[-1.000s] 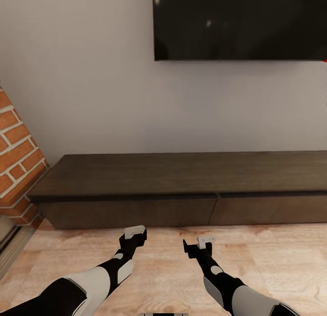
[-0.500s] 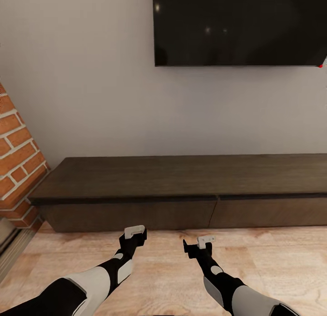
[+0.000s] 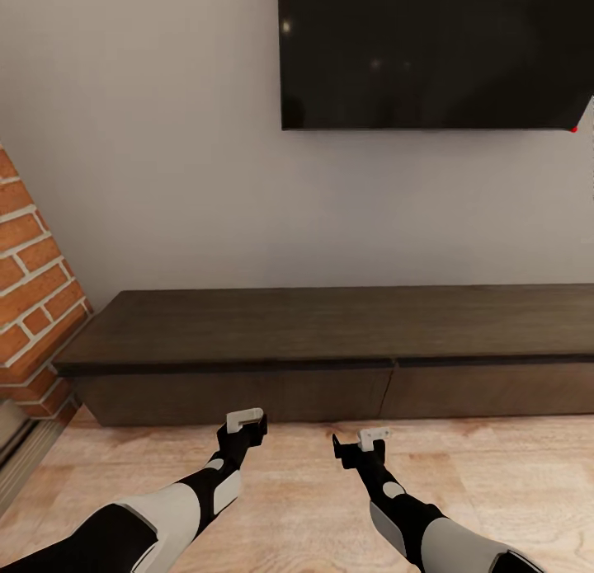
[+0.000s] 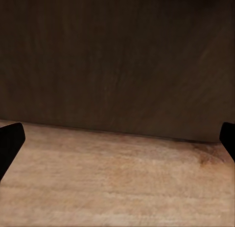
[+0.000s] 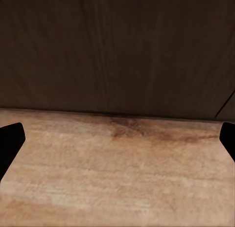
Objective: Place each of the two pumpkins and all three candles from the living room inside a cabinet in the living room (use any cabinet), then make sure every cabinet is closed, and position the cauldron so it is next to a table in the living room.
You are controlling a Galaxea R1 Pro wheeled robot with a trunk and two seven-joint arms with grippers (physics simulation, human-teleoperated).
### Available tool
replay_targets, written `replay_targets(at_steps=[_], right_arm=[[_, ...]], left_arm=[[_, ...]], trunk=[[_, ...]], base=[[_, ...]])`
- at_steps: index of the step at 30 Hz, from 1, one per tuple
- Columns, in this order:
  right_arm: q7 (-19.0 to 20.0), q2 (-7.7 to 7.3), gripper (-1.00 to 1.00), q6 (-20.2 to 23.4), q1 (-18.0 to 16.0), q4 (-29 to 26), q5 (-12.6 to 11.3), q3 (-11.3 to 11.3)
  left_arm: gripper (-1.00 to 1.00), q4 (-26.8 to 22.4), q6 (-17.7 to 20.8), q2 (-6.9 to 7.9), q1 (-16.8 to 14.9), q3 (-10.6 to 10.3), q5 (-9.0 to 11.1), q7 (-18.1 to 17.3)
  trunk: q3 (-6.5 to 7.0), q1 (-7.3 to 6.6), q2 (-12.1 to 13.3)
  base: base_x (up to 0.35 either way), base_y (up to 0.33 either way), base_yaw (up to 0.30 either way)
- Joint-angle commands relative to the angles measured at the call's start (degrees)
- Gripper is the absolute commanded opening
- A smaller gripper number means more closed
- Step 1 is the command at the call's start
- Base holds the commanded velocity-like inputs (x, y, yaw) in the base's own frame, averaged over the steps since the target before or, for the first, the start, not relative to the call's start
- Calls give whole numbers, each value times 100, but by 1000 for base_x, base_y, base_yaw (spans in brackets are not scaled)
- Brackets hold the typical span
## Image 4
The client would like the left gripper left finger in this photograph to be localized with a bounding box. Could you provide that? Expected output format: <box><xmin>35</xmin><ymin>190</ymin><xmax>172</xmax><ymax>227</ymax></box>
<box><xmin>0</xmin><ymin>122</ymin><xmax>25</xmax><ymax>181</ymax></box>

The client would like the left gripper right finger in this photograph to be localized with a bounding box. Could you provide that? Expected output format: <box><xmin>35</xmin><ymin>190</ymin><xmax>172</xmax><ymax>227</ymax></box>
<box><xmin>219</xmin><ymin>122</ymin><xmax>235</xmax><ymax>161</ymax></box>

